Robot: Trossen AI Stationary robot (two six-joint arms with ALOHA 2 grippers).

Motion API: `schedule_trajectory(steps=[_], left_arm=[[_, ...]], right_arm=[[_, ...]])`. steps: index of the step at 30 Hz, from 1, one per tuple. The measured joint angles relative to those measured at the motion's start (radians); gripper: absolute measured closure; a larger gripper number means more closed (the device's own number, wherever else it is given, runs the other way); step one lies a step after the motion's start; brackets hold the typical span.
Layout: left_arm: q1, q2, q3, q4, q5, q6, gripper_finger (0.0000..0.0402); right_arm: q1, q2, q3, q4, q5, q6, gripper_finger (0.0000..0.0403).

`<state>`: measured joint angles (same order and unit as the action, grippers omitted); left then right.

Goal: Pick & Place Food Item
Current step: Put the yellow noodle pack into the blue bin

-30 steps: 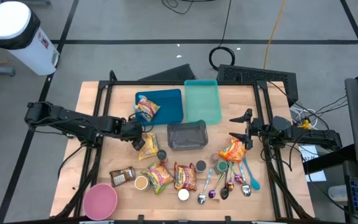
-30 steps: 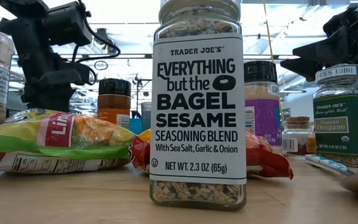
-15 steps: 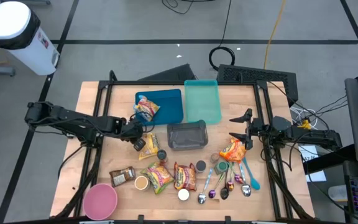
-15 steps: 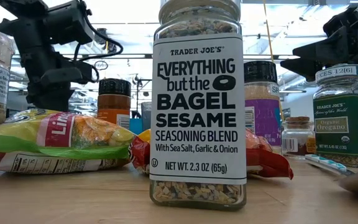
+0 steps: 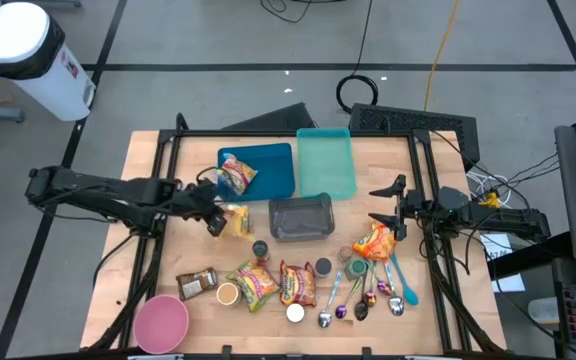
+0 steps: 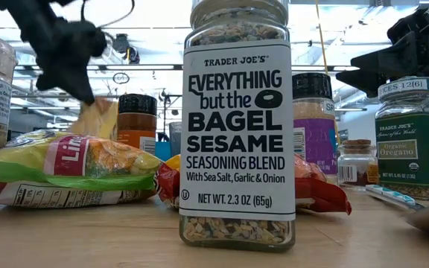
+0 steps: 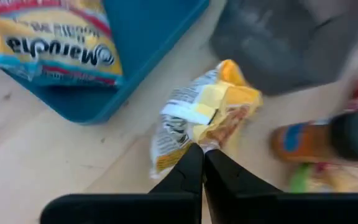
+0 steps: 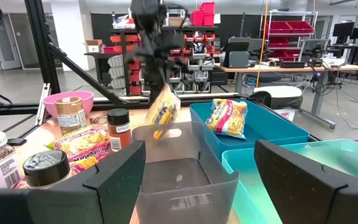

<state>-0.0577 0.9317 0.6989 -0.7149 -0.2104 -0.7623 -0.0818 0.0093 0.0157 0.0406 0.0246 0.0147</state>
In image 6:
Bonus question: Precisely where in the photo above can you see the black ceiling cable reel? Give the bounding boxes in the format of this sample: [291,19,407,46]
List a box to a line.
[112,33,141,65]

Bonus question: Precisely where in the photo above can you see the everything bagel seasoning jar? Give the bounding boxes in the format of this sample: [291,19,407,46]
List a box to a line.
[179,0,296,253]

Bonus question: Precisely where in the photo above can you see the purple label spice bottle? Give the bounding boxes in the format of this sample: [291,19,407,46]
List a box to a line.
[291,72,338,185]

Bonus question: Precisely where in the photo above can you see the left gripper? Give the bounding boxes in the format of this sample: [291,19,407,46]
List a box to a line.
[20,14,107,106]

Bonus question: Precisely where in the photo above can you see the green oregano spice jar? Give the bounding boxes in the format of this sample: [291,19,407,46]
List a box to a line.
[374,76,429,202]

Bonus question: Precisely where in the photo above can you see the patterned handle silver spoon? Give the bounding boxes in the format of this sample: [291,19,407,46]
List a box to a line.
[365,184,429,237]

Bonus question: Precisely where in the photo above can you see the orange label spice bottle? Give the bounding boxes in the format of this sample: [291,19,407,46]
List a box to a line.
[116,93,159,156]

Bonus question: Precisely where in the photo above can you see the tan yellow snack package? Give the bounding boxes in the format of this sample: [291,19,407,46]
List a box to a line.
[68,95,120,141]

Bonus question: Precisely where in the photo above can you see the grey translucent plastic bin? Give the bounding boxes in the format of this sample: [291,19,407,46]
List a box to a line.
[168,121,182,157]

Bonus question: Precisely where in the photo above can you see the yellow green lime chips bag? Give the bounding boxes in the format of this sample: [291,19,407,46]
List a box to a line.
[0,129,163,209]

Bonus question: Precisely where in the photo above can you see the small cork-lidded glass jar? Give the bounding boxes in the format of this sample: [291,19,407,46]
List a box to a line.
[336,138,380,191]

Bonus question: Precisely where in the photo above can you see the red chips bag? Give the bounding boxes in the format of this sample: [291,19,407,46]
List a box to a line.
[153,152,352,216]

